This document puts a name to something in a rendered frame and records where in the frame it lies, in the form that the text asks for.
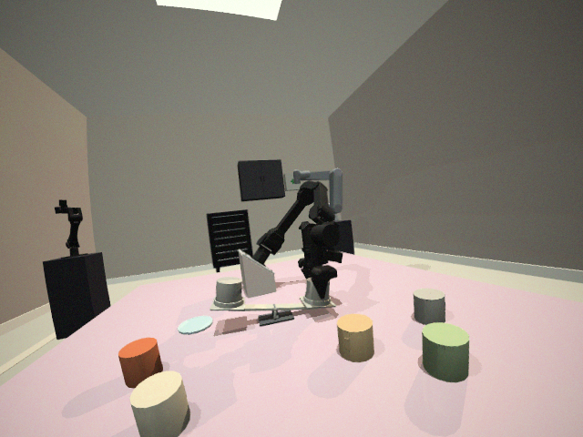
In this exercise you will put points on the green cylinder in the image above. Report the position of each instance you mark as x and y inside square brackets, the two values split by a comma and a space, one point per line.
[445, 351]

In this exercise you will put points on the orange cylinder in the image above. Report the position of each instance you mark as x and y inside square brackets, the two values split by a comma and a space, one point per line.
[139, 360]

